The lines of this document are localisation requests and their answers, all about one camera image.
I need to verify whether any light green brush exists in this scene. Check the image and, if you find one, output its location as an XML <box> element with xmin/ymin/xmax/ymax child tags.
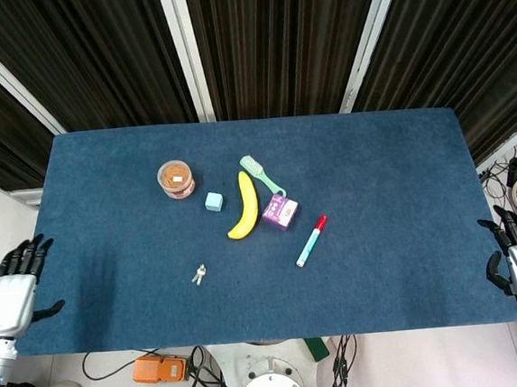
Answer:
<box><xmin>238</xmin><ymin>152</ymin><xmax>291</xmax><ymax>202</ymax></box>

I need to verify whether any purple tissue pack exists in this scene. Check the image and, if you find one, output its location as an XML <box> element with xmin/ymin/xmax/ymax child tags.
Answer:
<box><xmin>261</xmin><ymin>191</ymin><xmax>302</xmax><ymax>235</ymax></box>

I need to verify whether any black curtain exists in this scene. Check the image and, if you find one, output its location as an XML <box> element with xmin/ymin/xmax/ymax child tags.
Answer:
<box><xmin>0</xmin><ymin>0</ymin><xmax>517</xmax><ymax>208</ymax></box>

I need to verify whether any white curtain frame post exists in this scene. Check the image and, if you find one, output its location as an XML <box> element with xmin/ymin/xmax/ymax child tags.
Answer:
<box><xmin>155</xmin><ymin>0</ymin><xmax>217</xmax><ymax>126</ymax></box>
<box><xmin>0</xmin><ymin>5</ymin><xmax>68</xmax><ymax>141</ymax></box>
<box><xmin>328</xmin><ymin>0</ymin><xmax>424</xmax><ymax>115</ymax></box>

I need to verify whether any clear round snack jar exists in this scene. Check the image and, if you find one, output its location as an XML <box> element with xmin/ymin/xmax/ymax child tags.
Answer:
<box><xmin>155</xmin><ymin>158</ymin><xmax>198</xmax><ymax>202</ymax></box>

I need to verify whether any orange foot pedal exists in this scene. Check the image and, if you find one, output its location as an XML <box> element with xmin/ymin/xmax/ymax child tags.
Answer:
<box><xmin>132</xmin><ymin>351</ymin><xmax>192</xmax><ymax>387</ymax></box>

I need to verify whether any yellow banana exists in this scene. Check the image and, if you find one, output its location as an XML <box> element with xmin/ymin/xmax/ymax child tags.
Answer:
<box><xmin>221</xmin><ymin>170</ymin><xmax>263</xmax><ymax>242</ymax></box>

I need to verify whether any light blue cube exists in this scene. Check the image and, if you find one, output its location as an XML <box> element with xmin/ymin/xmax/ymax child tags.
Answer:
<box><xmin>203</xmin><ymin>189</ymin><xmax>226</xmax><ymax>215</ymax></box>

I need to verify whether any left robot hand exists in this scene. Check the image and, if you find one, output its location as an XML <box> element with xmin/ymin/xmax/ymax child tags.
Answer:
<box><xmin>0</xmin><ymin>232</ymin><xmax>69</xmax><ymax>339</ymax></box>

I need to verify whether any small silver key bunch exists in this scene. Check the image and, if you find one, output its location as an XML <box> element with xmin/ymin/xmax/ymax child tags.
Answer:
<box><xmin>189</xmin><ymin>263</ymin><xmax>209</xmax><ymax>286</ymax></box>

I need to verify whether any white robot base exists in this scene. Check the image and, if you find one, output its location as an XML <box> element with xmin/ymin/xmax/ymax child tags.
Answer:
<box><xmin>206</xmin><ymin>334</ymin><xmax>335</xmax><ymax>387</ymax></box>

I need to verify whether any blue table cloth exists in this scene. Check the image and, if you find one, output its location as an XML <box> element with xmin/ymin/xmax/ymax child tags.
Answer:
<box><xmin>0</xmin><ymin>94</ymin><xmax>517</xmax><ymax>368</ymax></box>

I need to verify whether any black cable bundle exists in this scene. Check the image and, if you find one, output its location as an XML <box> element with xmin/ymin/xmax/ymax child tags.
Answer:
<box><xmin>319</xmin><ymin>333</ymin><xmax>367</xmax><ymax>387</ymax></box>

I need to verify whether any black floor cable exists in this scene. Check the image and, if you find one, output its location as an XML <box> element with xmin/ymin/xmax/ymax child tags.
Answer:
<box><xmin>80</xmin><ymin>345</ymin><xmax>167</xmax><ymax>382</ymax></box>

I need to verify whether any red capped marker pen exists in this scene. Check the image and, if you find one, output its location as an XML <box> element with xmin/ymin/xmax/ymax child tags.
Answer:
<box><xmin>291</xmin><ymin>215</ymin><xmax>333</xmax><ymax>269</ymax></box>

